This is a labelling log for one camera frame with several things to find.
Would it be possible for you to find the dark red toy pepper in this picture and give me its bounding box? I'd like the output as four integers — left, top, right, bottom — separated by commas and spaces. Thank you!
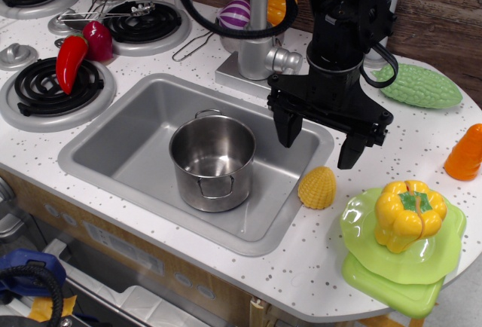
82, 21, 113, 62

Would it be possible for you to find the yellow tape piece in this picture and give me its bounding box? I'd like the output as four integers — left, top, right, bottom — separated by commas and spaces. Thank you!
28, 295, 77, 322

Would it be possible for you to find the middle stove burner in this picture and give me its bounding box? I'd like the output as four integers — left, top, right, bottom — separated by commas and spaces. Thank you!
102, 0, 191, 57

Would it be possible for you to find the red toy chili pepper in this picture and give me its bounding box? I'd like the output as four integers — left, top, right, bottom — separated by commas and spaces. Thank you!
56, 34, 89, 95

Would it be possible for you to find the light green toy plate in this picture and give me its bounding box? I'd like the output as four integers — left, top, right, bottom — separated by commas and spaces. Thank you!
340, 188, 466, 284

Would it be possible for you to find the grey toy sink basin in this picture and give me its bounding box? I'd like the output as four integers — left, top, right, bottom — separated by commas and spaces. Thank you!
58, 74, 334, 256

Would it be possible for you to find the purple white striped toy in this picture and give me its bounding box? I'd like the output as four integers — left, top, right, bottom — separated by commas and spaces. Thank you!
216, 0, 251, 30

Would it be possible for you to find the orange toy pumpkin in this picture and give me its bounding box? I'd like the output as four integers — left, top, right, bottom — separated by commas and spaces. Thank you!
267, 0, 287, 26

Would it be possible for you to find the stainless steel pot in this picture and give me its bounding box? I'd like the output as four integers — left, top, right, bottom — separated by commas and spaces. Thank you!
169, 108, 257, 212

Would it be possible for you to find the green toy bitter gourd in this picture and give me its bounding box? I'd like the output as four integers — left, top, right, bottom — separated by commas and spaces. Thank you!
381, 64, 463, 109

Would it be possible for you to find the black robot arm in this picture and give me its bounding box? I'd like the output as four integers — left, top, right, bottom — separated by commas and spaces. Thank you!
267, 0, 398, 170

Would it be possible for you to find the yellow toy bell pepper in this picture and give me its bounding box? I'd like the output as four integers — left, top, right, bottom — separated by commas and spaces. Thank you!
374, 180, 448, 254

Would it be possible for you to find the front left stove burner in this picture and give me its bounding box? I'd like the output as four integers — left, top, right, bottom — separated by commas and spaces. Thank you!
1, 57, 116, 133

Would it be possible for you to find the yellow toy corn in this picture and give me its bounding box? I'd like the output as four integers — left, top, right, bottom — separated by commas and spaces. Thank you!
297, 167, 337, 209

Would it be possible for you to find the orange toy carrot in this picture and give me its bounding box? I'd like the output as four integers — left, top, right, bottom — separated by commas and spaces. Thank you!
444, 124, 481, 181

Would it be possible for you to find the silver toy faucet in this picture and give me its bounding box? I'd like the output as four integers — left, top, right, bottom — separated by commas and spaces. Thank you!
215, 0, 304, 99

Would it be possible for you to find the black foreground cable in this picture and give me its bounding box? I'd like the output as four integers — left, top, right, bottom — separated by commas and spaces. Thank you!
0, 265, 65, 327

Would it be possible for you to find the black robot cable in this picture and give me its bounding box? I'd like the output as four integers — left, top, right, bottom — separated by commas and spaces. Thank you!
171, 0, 299, 40

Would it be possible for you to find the silver stove knob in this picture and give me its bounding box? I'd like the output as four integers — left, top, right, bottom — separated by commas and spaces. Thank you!
0, 43, 38, 71

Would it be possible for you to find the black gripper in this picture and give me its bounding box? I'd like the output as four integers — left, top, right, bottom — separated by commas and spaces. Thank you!
267, 60, 393, 170

